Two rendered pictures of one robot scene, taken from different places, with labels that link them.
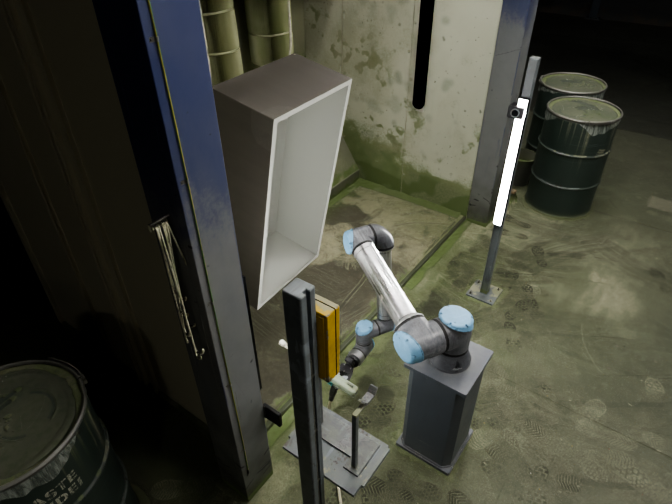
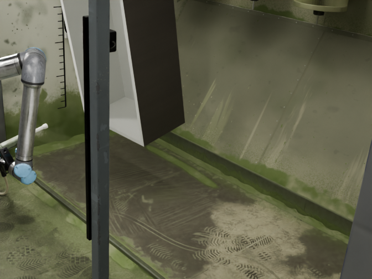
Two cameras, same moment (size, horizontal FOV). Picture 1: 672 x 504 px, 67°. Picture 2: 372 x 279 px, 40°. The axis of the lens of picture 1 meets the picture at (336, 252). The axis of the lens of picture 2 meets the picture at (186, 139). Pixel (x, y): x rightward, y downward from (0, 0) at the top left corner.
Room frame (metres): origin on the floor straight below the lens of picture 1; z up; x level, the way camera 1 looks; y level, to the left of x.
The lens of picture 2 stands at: (3.28, -2.59, 1.75)
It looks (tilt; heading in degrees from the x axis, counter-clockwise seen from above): 24 degrees down; 99
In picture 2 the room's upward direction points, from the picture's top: 4 degrees clockwise
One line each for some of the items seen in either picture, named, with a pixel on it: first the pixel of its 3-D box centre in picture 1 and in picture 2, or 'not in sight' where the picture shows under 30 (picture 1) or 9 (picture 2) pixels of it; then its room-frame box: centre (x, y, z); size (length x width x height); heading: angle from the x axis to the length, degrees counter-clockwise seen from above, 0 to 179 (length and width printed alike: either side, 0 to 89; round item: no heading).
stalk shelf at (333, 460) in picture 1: (335, 447); not in sight; (1.04, 0.01, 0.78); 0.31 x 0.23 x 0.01; 54
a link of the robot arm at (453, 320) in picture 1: (452, 329); not in sight; (1.57, -0.51, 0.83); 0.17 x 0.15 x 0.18; 115
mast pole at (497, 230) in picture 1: (505, 193); (99, 191); (2.74, -1.06, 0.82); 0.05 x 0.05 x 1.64; 54
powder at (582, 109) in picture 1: (583, 110); not in sight; (3.95, -2.01, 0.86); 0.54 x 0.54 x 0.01
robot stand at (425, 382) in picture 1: (441, 401); not in sight; (1.58, -0.51, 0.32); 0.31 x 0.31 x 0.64; 54
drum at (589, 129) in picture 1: (569, 158); not in sight; (3.95, -2.01, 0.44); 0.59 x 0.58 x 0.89; 158
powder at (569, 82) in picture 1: (573, 83); not in sight; (4.58, -2.17, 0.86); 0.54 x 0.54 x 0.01
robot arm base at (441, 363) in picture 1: (450, 350); not in sight; (1.58, -0.51, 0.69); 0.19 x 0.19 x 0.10
